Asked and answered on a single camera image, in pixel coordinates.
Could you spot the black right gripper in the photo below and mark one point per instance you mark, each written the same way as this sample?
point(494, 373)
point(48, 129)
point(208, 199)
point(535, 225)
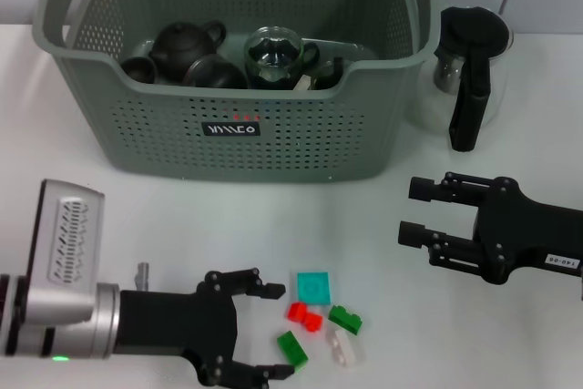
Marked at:
point(526, 234)

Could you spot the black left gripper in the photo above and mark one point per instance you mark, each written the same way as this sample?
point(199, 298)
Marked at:
point(177, 323)

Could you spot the light green brick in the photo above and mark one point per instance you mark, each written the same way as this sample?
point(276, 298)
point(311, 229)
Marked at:
point(290, 347)

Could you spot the teal square brick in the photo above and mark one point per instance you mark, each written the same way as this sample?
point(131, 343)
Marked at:
point(313, 288)

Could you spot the small clear white brick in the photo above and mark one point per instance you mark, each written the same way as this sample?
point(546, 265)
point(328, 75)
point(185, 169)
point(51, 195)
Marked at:
point(303, 84)

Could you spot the grey perforated storage bin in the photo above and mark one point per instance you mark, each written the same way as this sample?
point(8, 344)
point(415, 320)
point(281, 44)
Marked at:
point(296, 143)

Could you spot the small black clay teacup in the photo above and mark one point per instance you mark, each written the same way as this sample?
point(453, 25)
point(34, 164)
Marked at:
point(139, 71)

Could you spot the bright red stepped brick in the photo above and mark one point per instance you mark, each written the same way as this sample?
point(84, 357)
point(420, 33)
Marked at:
point(296, 311)

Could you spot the small bright red brick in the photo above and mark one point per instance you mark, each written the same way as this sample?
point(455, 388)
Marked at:
point(313, 322)

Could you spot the large clear white brick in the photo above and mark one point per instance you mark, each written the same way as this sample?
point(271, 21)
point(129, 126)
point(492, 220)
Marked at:
point(344, 348)

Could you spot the dark green brick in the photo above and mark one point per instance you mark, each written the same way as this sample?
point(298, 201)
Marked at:
point(345, 319)

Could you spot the black clay teapot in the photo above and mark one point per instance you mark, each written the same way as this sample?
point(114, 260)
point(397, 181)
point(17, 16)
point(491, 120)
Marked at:
point(180, 49)

